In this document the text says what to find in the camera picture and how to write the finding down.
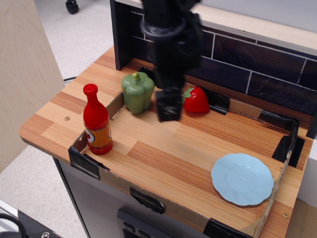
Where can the red hot sauce bottle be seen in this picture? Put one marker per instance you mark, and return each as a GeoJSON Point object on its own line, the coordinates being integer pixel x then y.
{"type": "Point", "coordinates": [96, 122]}

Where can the light wooden board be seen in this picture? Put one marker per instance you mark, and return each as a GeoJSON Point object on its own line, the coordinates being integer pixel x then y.
{"type": "Point", "coordinates": [29, 75]}

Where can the grey cabinet under table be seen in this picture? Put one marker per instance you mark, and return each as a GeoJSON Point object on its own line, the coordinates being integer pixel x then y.
{"type": "Point", "coordinates": [106, 212]}

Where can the light blue plastic plate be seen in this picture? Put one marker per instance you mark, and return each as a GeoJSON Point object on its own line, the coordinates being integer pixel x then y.
{"type": "Point", "coordinates": [242, 179]}

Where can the red toy strawberry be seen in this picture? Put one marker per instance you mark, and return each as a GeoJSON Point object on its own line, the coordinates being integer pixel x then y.
{"type": "Point", "coordinates": [195, 100]}

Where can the dark tile backsplash panel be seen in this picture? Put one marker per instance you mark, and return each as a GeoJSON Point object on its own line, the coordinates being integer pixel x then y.
{"type": "Point", "coordinates": [258, 60]}

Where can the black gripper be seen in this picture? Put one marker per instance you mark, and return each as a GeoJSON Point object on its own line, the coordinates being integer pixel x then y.
{"type": "Point", "coordinates": [176, 50]}

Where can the black caster wheel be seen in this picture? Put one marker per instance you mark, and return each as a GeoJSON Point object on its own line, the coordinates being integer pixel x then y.
{"type": "Point", "coordinates": [72, 6]}

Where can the cardboard fence with black tape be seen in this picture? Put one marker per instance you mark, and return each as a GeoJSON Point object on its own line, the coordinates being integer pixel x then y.
{"type": "Point", "coordinates": [167, 165]}

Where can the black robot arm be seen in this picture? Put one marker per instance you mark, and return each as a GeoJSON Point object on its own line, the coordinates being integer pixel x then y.
{"type": "Point", "coordinates": [164, 13]}

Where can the black equipment with cable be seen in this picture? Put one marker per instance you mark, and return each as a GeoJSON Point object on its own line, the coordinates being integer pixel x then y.
{"type": "Point", "coordinates": [23, 226]}

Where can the green toy bell pepper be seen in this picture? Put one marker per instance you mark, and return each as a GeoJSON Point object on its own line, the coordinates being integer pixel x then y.
{"type": "Point", "coordinates": [137, 90]}

